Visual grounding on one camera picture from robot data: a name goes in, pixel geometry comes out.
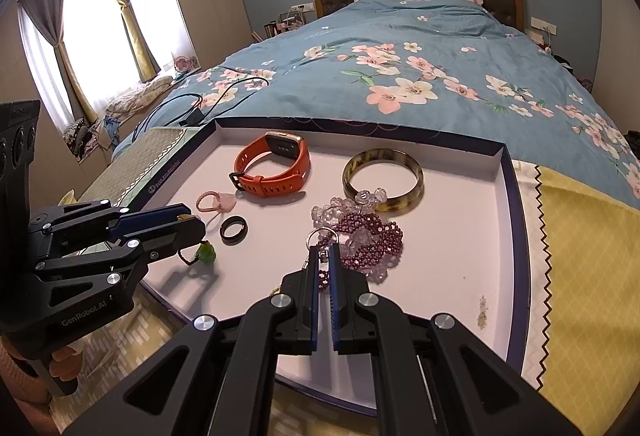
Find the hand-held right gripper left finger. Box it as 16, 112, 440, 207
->
65, 246, 322, 436

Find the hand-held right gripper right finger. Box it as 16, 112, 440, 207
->
327, 243, 581, 436

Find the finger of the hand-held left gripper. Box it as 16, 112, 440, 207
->
34, 217, 208, 307
28, 199, 192, 240

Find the green pendant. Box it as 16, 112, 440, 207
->
180, 240, 219, 267

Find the pink stone ring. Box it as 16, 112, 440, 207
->
195, 190, 238, 215

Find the silver key ring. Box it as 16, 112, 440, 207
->
305, 226, 342, 251

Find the purple bead bracelet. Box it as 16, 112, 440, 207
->
312, 210, 404, 294

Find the clear crystal bead bracelet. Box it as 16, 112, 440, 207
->
311, 187, 392, 285

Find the white shallow tray box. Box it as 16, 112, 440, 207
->
134, 117, 532, 419

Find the person's left forearm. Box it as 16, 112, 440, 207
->
0, 333, 52, 409

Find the person's left hand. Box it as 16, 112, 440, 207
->
47, 344, 84, 383

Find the green patterned mat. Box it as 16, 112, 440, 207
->
50, 125, 217, 419

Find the pile of clothes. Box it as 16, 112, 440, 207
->
62, 113, 122, 163

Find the orange smartwatch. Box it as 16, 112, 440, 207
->
229, 131, 312, 201

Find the folded cream blanket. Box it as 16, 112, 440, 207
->
107, 76, 174, 117

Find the tortoiseshell bangle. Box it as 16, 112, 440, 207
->
342, 148, 426, 217

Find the small pink fan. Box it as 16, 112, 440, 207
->
172, 54, 201, 75

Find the grey and yellow curtain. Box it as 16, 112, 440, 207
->
17, 0, 99, 125
90, 0, 162, 85

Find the cluttered bedside table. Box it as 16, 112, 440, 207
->
252, 3, 319, 42

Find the blue floral quilt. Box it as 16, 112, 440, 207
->
112, 0, 640, 213

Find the yellow and white cloth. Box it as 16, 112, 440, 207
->
511, 160, 640, 436

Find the black ring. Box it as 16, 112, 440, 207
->
220, 216, 250, 247

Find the black charger cable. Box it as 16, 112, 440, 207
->
132, 76, 272, 143

